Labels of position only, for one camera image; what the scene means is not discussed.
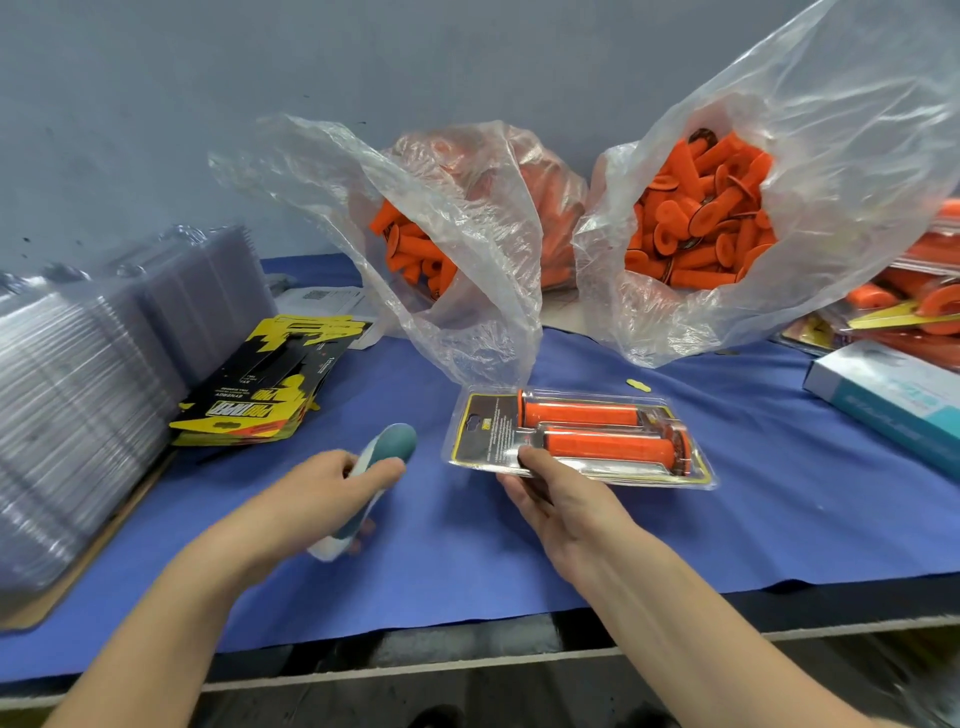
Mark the teal white cardboard box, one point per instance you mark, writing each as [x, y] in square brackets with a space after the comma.
[893, 405]

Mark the small yellow scrap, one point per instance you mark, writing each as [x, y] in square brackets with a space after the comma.
[639, 384]

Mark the stack of yellow black cards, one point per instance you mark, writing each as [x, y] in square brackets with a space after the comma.
[270, 383]

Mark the person's right foot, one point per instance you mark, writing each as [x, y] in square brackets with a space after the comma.
[648, 716]

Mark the stack of clear blister shells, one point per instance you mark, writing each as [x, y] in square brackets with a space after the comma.
[83, 390]

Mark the person's left hand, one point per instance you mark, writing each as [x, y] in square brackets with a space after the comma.
[300, 510]

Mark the person's right forearm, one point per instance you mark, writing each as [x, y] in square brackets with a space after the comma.
[735, 653]

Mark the white printed paper sheet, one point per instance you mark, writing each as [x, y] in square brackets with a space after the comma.
[318, 300]

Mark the large clear plastic bag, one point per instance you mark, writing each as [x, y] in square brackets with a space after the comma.
[885, 105]

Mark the teal hand stapler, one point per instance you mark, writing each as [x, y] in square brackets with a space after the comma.
[383, 450]

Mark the person's left forearm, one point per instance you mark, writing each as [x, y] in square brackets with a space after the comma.
[143, 653]

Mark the person's foot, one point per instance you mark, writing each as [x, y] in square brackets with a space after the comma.
[438, 716]
[648, 716]

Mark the person's right hand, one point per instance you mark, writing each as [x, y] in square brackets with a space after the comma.
[570, 518]

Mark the person's left foot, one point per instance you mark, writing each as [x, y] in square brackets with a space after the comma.
[438, 716]

